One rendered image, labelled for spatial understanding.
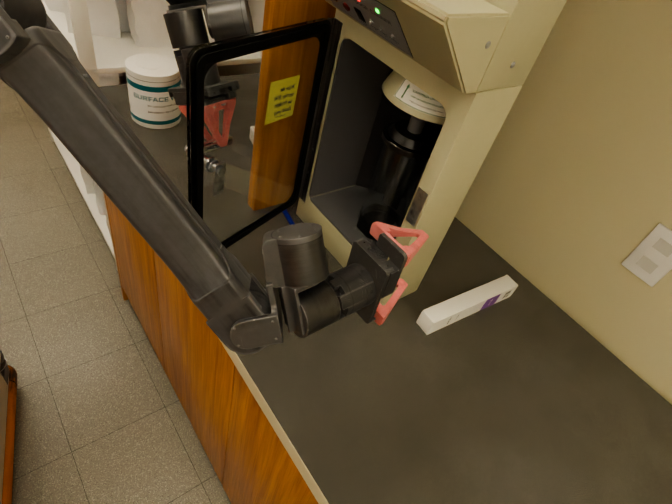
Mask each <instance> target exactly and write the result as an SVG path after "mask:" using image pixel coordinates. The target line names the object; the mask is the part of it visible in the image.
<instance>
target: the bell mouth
mask: <svg viewBox="0 0 672 504"><path fill-rule="evenodd" d="M382 90H383V93H384V95H385V96H386V97H387V99H388V100H389V101H390V102H391V103H392V104H394V105H395V106H396V107H398V108H399V109H401V110H402V111H404V112H406V113H408V114H410V115H412V116H414V117H416V118H419V119H421V120H424V121H427V122H431V123H435V124H439V125H444V122H445V118H446V113H445V109H444V107H443V105H442V104H441V103H440V102H438V101H437V100H435V99H434V98H433V97H431V96H430V95H428V94H427V93H426V92H424V91H423V90H421V89H420V88H419V87H417V86H416V85H414V84H413V83H411V82H410V81H409V80H407V79H406V78H404V77H403V76H402V75H400V74H399V73H397V72H396V71H395V70H393V71H392V73H391V74H390V75H389V76H388V77H387V78H386V80H385V81H384V82H383V84H382Z"/></svg>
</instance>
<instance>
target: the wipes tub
mask: <svg viewBox="0 0 672 504"><path fill-rule="evenodd" d="M125 69H126V79H127V87H128V96H129V104H130V112H131V117H132V119H133V121H134V122H136V123H137V124H139V125H141V126H143V127H146V128H151V129H167V128H171V127H173V126H175V125H177V124H178V123H179V122H180V121H181V111H180V110H179V107H178V106H179V105H176V103H175V99H174V97H170V96H169V92H168V89H169V88H173V87H177V86H181V80H180V73H179V69H178V66H177V62H176V61H175V60H173V59H171V58H169V57H166V56H163V55H159V54H150V53H144V54H136V55H133V56H130V57H129V58H127V59H126V60H125Z"/></svg>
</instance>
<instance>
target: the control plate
mask: <svg viewBox="0 0 672 504"><path fill-rule="evenodd" d="M331 1H332V3H333V5H334V6H336V7H337V8H339V9H340V10H342V11H343V12H345V13H346V14H348V15H349V16H351V17H352V18H354V19H355V20H357V21H358V22H360V23H361V24H363V25H364V26H366V27H367V28H369V29H370V30H372V31H373V32H375V33H376V34H378V35H379V36H381V37H382V38H384V39H385V40H387V41H388V42H390V43H391V44H392V45H394V46H395V47H397V48H398V49H400V50H401V51H403V52H404V53H406V54H407V55H409V56H410V57H412V58H413V56H412V53H411V51H410V48H409V46H408V43H407V41H406V38H405V36H404V33H403V30H402V28H401V25H400V23H399V20H398V18H397V15H396V13H395V11H393V10H392V9H390V8H388V7H387V6H385V5H383V4H382V3H380V2H379V1H377V0H361V2H359V1H358V0H338V2H336V1H335V0H331ZM344 2H345V3H346V4H347V5H348V6H349V7H350V11H347V10H346V9H345V8H344V7H343V3H344ZM354 7H356V8H357V9H359V10H360V11H361V13H362V15H363V17H364V19H365V21H366V23H365V22H363V21H362V20H360V19H359V17H358V15H357V13H356V11H355V9H354ZM375 7H376V8H377V9H378V10H379V11H380V14H378V13H377V12H376V11H375V9H374V8H375ZM369 19H371V20H372V21H373V23H374V24H371V25H369V24H368V22H369ZM379 26H382V27H383V29H384V31H381V32H380V31H379V29H380V27H379ZM390 33H392V34H393V35H394V36H395V38H392V39H391V38H390V36H391V34H390Z"/></svg>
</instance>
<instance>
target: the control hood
mask: <svg viewBox="0 0 672 504"><path fill-rule="evenodd" d="M325 1H326V2H327V3H329V4H330V5H332V6H333V7H335V8H336V9H338V10H339V11H341V12H342V13H344V14H345V15H347V16H348V17H350V18H351V19H353V20H354V21H356V22H357V23H359V24H360V25H362V26H363V27H365V28H366V29H368V30H369V31H371V32H372V33H374V34H375V35H377V36H378V37H380V38H381V39H383V40H384V41H386V42H387V43H389V44H390V45H392V44H391V43H390V42H388V41H387V40H385V39H384V38H382V37H381V36H379V35H378V34H376V33H375V32H373V31H372V30H370V29H369V28H367V27H366V26H364V25H363V24H361V23H360V22H358V21H357V20H355V19H354V18H352V17H351V16H349V15H348V14H346V13H345V12H343V11H342V10H340V9H339V8H337V7H336V6H334V5H333V3H332V1H331V0H325ZM377 1H379V2H380V3H382V4H383V5H385V6H387V7H388V8H390V9H392V10H393V11H395V13H396V15H397V18H398V20H399V23H400V25H401V28H402V30H403V33H404V36H405V38H406V41H407V43H408V46H409V48H410V51H411V53H412V56H413V58H412V57H410V56H409V55H407V54H406V53H404V52H403V51H401V50H400V49H398V48H397V47H395V46H394V45H392V46H393V47H395V48H396V49H397V50H399V51H400V52H402V53H403V54H405V55H406V56H408V57H409V58H411V59H412V60H414V61H415V62H417V63H418V64H420V65H421V66H423V67H424V68H426V69H427V70H429V71H430V72H432V73H433V74H435V75H436V76H438V77H439V78H441V79H442V80H444V81H445V82H447V83H448V84H450V85H451V86H453V87H454V88H456V89H457V90H459V91H460V92H462V93H463V94H469V93H474V92H476V91H477V88H478V86H479V84H480V82H481V79H482V77H483V75H484V73H485V71H486V68H487V66H488V64H489V62H490V59H491V57H492V55H493V53H494V50H495V48H496V46H497V44H498V41H499V39H500V37H501V35H502V33H503V30H504V28H505V26H506V24H507V21H508V19H509V15H508V14H509V13H508V12H506V11H504V10H502V9H500V8H498V7H496V6H494V5H492V4H490V3H488V2H486V1H484V0H377Z"/></svg>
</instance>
